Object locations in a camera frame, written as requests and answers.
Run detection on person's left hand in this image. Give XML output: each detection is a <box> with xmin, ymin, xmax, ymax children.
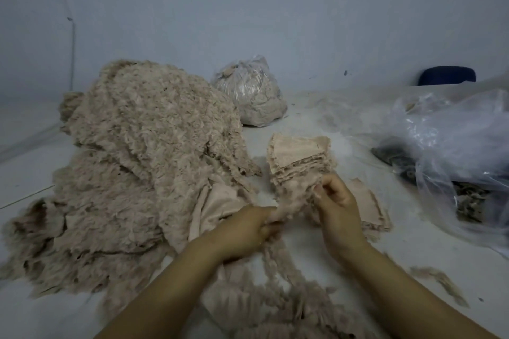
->
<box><xmin>203</xmin><ymin>204</ymin><xmax>286</xmax><ymax>264</ymax></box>

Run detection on person's right hand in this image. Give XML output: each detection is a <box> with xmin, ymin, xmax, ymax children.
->
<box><xmin>312</xmin><ymin>172</ymin><xmax>368</xmax><ymax>266</ymax></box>

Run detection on beige fabric piece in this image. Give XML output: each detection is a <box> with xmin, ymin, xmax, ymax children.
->
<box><xmin>270</xmin><ymin>180</ymin><xmax>323</xmax><ymax>225</ymax></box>

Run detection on stack of sorted beige pieces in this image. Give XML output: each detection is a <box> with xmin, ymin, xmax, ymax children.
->
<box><xmin>266</xmin><ymin>132</ymin><xmax>337</xmax><ymax>197</ymax></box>

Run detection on beige scrap strips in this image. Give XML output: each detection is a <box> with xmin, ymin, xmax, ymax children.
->
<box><xmin>187</xmin><ymin>180</ymin><xmax>383</xmax><ymax>339</ymax></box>

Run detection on large pile beige fabric scraps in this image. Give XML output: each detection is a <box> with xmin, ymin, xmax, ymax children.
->
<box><xmin>0</xmin><ymin>59</ymin><xmax>262</xmax><ymax>320</ymax></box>

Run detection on person's left forearm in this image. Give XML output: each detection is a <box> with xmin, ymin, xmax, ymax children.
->
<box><xmin>95</xmin><ymin>239</ymin><xmax>227</xmax><ymax>339</ymax></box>

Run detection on person's right forearm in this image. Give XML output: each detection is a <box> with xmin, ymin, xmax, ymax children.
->
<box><xmin>338</xmin><ymin>241</ymin><xmax>498</xmax><ymax>339</ymax></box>

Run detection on clear bag of beige scraps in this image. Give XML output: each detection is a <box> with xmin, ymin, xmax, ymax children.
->
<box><xmin>213</xmin><ymin>55</ymin><xmax>289</xmax><ymax>128</ymax></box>

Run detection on large clear plastic bag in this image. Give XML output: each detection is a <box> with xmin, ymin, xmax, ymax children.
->
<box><xmin>374</xmin><ymin>84</ymin><xmax>509</xmax><ymax>256</ymax></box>

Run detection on blue chair back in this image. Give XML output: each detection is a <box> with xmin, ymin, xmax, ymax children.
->
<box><xmin>418</xmin><ymin>65</ymin><xmax>478</xmax><ymax>86</ymax></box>

